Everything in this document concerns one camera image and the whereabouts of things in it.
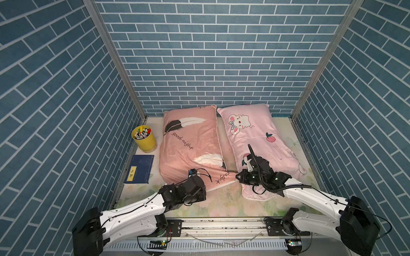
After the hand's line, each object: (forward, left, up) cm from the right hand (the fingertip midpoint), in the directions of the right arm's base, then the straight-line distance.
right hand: (236, 176), depth 81 cm
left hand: (-10, +12, -2) cm, 16 cm away
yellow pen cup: (+20, +56, +5) cm, 59 cm away
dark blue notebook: (+3, +55, -7) cm, 56 cm away
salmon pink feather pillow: (+21, +28, 0) cm, 35 cm away
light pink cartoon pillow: (+35, -12, +3) cm, 38 cm away
